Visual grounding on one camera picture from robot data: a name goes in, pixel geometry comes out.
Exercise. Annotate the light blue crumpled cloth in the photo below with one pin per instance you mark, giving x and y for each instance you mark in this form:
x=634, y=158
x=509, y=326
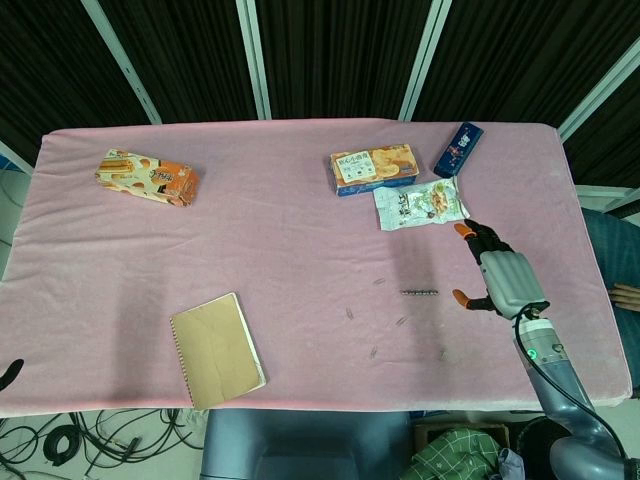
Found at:
x=512, y=465

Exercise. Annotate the brown spiral notebook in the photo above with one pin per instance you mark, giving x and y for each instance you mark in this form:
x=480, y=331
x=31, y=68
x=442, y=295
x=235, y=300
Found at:
x=215, y=350

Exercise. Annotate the dark blue slim box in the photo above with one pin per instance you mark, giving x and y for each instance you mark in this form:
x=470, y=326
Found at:
x=457, y=150

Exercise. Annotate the white metal frame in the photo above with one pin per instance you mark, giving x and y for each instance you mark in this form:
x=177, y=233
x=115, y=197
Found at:
x=600, y=195

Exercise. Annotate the green plaid cloth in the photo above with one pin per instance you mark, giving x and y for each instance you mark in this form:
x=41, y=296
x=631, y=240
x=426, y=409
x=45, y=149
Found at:
x=450, y=455

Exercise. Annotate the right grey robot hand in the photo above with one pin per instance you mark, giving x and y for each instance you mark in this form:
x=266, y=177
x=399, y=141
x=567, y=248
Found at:
x=510, y=280

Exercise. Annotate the person's bare hand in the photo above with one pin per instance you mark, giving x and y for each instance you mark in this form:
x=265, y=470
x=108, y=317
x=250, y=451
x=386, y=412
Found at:
x=627, y=295

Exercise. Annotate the grey-blue robot torso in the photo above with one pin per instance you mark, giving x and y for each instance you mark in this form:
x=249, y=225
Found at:
x=300, y=445

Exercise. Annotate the blue cracker box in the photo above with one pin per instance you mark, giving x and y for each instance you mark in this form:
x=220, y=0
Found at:
x=372, y=167

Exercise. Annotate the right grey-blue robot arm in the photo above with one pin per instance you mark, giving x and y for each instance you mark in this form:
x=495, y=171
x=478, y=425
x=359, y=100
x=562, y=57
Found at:
x=560, y=375

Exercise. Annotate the white green snack bag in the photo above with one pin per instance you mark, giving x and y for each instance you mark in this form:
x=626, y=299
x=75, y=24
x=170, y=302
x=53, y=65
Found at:
x=420, y=205

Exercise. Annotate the magnetic bar with clips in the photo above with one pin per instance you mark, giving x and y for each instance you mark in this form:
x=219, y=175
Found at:
x=420, y=291

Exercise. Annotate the orange biscuit box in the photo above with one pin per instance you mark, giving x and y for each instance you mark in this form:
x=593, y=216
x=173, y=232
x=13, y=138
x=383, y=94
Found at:
x=145, y=175

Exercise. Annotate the person's blue jeans leg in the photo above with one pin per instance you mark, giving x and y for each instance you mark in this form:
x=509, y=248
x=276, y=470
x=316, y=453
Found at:
x=615, y=245

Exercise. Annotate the white partition post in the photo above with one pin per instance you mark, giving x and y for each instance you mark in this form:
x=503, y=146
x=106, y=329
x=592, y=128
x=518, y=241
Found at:
x=125, y=65
x=423, y=65
x=15, y=157
x=600, y=95
x=254, y=65

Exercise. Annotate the pink table cloth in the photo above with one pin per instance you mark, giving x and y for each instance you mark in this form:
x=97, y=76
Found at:
x=300, y=250

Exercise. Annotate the brown cardboard box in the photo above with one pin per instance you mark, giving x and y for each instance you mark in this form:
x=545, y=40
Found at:
x=480, y=429

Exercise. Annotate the black round bin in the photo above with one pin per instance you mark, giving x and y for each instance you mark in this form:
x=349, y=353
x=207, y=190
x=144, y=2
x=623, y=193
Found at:
x=535, y=445

